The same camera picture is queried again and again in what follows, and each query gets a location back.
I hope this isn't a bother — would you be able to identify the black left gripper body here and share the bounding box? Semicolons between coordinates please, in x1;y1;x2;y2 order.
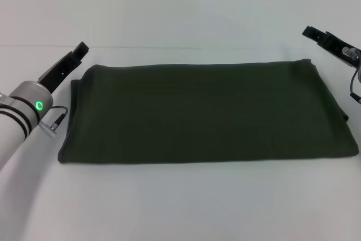
38;51;83;94

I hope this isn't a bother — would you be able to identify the red black cable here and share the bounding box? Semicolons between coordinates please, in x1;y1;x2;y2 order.
46;106;70;129

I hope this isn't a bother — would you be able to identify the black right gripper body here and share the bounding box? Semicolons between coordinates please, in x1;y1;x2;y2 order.
321;30;361;70

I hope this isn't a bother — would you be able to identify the dark green shirt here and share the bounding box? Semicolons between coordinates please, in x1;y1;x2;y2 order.
57;58;359;165

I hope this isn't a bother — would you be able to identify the silver connector plug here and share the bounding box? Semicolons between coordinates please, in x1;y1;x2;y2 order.
341;46;361;60
38;121;57;138

